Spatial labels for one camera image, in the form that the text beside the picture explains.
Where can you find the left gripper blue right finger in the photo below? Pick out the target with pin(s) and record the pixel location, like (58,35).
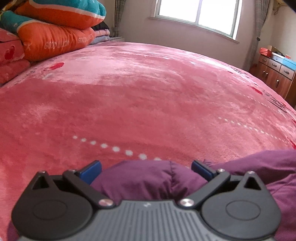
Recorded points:
(216,179)

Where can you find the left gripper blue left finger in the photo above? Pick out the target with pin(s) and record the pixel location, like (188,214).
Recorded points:
(80,181)

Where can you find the purple down jacket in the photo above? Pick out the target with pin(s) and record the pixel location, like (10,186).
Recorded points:
(252,198)

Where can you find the folded clothes stack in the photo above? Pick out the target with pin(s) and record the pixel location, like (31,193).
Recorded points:
(102,33)

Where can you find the pink heart-print bed cover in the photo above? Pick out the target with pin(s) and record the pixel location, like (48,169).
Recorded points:
(130,101)

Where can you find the brown wooden dresser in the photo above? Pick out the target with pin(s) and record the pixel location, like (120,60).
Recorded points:
(278,76)

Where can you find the pink heart-print pillow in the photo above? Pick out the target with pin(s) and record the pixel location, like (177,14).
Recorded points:
(12,61)

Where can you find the red box on dresser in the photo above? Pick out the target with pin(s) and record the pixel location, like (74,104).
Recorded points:
(265,52)

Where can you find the blue box on dresser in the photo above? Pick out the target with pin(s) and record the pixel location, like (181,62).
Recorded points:
(284,61)

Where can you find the orange teal folded quilt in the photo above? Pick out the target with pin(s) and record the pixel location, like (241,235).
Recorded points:
(51,28)

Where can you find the left plaid curtain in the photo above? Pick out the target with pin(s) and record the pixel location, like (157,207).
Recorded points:
(118,12)

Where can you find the plaid curtain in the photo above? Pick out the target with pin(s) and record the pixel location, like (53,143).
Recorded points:
(261,11)
(118,12)

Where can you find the right plaid curtain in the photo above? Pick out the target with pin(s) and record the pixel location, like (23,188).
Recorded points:
(261,11)

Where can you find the window with white frame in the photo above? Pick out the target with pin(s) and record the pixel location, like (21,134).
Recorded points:
(218,16)

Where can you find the wall air conditioner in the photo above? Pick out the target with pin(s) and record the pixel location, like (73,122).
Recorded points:
(277,3)

